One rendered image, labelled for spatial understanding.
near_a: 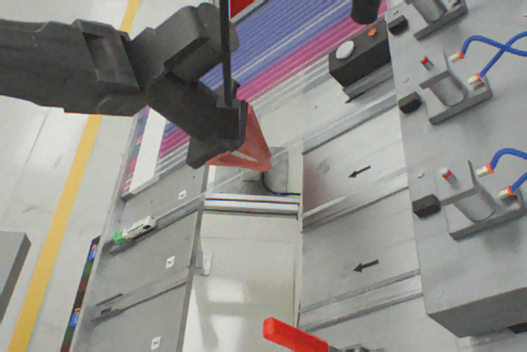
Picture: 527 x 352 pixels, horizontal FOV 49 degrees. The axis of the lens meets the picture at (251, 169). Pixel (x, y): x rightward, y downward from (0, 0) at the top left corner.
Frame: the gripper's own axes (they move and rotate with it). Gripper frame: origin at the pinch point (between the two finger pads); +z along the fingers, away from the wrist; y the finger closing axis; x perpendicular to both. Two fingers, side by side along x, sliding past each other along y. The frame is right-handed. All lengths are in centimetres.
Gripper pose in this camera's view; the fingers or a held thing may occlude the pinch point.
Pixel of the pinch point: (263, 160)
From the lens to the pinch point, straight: 70.7
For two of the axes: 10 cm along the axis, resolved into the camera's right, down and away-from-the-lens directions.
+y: 0.7, -7.7, 6.4
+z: 6.9, 5.0, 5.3
